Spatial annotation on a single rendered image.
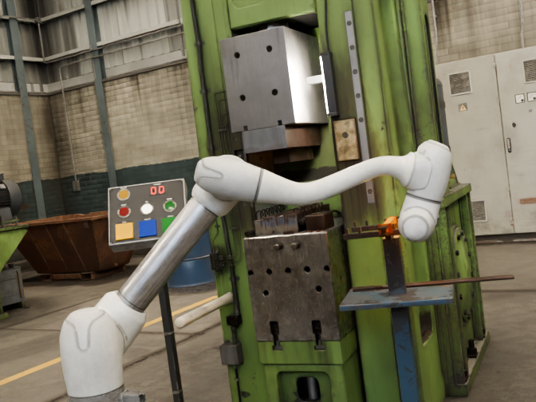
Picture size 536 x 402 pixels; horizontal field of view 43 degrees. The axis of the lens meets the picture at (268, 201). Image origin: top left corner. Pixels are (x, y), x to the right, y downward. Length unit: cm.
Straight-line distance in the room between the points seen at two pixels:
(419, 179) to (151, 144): 933
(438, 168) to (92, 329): 104
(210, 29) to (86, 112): 900
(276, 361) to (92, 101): 941
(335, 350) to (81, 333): 124
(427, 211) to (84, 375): 103
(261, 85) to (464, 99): 533
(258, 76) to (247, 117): 18
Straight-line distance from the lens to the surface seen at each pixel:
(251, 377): 326
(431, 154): 194
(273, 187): 189
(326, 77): 287
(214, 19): 316
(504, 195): 797
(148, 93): 1111
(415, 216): 191
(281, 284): 284
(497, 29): 865
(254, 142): 288
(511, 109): 791
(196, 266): 749
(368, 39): 288
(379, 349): 299
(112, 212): 302
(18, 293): 802
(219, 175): 188
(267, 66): 286
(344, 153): 286
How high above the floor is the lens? 121
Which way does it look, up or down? 3 degrees down
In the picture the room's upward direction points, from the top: 7 degrees counter-clockwise
